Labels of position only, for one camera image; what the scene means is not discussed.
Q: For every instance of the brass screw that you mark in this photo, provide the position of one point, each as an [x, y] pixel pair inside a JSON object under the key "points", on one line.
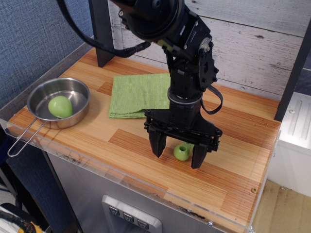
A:
{"points": [[254, 190]]}

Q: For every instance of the green handled grey spatula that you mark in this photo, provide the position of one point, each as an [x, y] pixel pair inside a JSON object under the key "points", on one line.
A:
{"points": [[182, 151]]}

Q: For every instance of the green pear toy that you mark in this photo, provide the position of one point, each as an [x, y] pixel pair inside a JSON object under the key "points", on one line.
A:
{"points": [[60, 107]]}

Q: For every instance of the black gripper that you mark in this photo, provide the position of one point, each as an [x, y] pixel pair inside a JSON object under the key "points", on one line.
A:
{"points": [[182, 121]]}

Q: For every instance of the dark grey post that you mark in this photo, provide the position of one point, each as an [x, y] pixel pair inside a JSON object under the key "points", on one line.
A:
{"points": [[101, 25], [295, 74]]}

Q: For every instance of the clear acrylic edge guard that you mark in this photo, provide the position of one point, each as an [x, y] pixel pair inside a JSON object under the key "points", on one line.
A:
{"points": [[219, 191]]}

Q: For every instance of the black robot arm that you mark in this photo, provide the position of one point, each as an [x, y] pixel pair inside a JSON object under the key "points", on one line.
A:
{"points": [[187, 43]]}

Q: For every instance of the yellow object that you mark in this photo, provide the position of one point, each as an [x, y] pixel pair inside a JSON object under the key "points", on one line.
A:
{"points": [[35, 229]]}

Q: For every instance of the silver button panel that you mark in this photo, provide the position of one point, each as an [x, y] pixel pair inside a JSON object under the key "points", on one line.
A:
{"points": [[124, 218]]}

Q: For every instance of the steel pan with wire handle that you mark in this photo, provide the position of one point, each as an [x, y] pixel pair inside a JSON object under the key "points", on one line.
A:
{"points": [[37, 104]]}

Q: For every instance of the dark grey left post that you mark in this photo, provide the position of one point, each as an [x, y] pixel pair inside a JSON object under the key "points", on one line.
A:
{"points": [[101, 25]]}

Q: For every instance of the white ribbed box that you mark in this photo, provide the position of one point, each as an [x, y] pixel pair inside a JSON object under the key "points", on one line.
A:
{"points": [[296, 125]]}

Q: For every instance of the dark grey right post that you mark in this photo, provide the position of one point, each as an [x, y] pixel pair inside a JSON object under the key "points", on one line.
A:
{"points": [[295, 74]]}

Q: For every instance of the green folded towel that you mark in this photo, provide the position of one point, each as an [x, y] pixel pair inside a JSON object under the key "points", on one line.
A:
{"points": [[132, 94]]}

